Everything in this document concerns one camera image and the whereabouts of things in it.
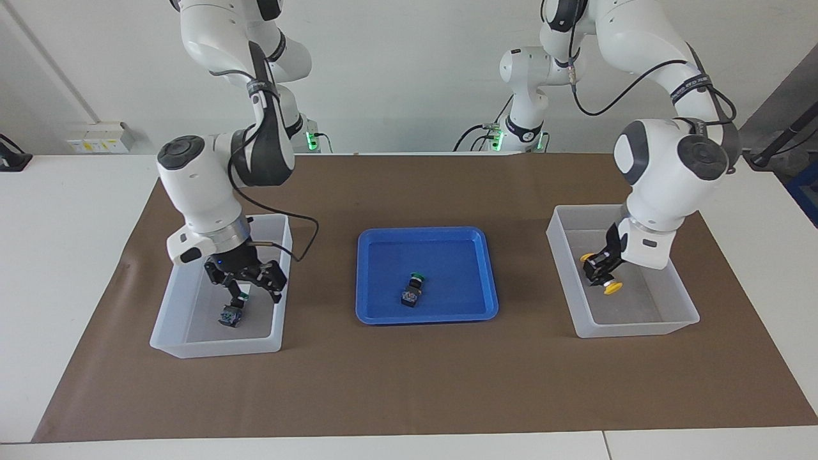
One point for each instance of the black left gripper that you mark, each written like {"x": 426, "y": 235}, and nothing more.
{"x": 617, "y": 248}

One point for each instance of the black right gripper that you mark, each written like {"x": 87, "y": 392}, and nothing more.
{"x": 233, "y": 260}

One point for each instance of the green push button switch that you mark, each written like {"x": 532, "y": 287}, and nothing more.
{"x": 230, "y": 316}
{"x": 410, "y": 297}

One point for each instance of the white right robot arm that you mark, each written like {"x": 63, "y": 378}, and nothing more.
{"x": 198, "y": 191}

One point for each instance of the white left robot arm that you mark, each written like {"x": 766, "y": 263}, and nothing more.
{"x": 658, "y": 185}

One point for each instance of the translucent white plastic box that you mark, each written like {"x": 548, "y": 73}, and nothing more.
{"x": 192, "y": 338}
{"x": 639, "y": 316}

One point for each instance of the blue plastic tray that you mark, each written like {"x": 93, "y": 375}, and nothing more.
{"x": 454, "y": 255}

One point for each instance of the brown paper table mat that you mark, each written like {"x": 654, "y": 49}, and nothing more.
{"x": 409, "y": 383}

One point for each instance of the black stand pole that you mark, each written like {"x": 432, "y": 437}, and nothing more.
{"x": 776, "y": 144}

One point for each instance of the blue crate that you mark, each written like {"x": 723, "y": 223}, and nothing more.
{"x": 808, "y": 198}

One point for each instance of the black desk device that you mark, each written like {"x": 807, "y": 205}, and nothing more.
{"x": 13, "y": 160}

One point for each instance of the white wall socket box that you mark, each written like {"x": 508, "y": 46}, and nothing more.
{"x": 96, "y": 140}

